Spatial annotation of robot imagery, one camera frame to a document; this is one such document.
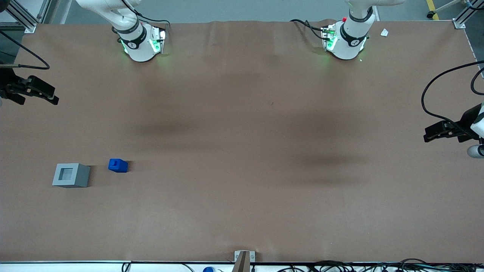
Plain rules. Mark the blue plastic part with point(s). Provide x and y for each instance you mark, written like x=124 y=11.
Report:
x=118 y=166

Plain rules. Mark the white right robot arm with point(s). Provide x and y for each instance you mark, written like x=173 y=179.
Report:
x=140 y=45

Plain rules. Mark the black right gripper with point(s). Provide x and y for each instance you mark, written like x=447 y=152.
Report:
x=8 y=84

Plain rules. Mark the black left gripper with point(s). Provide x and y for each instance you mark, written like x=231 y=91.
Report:
x=466 y=125

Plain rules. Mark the brown table cover sheet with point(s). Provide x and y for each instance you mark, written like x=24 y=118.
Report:
x=242 y=158

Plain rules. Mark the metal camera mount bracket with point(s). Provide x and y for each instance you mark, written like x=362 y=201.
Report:
x=244 y=260

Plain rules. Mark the wheeled stand leg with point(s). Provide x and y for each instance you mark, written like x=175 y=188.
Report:
x=444 y=6

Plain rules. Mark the white paper scrap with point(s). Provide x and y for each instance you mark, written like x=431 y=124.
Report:
x=384 y=33

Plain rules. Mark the gray square base block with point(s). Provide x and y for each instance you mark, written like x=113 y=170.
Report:
x=73 y=180

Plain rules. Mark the aluminium frame post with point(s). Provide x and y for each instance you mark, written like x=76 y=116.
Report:
x=467 y=13
x=20 y=17

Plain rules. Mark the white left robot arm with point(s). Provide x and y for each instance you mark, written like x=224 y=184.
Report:
x=349 y=43

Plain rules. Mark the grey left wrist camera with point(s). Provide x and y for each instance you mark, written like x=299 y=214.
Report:
x=474 y=151

